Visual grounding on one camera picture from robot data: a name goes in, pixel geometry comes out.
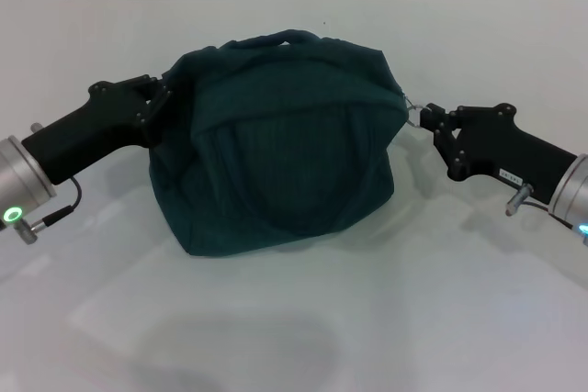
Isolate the metal zipper pull ring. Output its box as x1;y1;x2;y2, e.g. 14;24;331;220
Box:
401;92;427;128

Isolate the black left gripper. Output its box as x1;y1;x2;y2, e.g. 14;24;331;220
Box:
19;73;175;185

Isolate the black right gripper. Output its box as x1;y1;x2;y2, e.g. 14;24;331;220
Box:
419;101;579;206

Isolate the grey right gripper cable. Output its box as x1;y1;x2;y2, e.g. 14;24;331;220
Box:
503;182;553;218

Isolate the dark teal lunch bag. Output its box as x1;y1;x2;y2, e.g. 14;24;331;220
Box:
148;28;411;259

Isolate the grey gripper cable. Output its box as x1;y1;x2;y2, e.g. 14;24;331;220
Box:
503;182;553;218
30;177;84;233

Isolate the grey left gripper cable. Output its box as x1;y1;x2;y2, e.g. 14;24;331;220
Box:
30;177;84;233

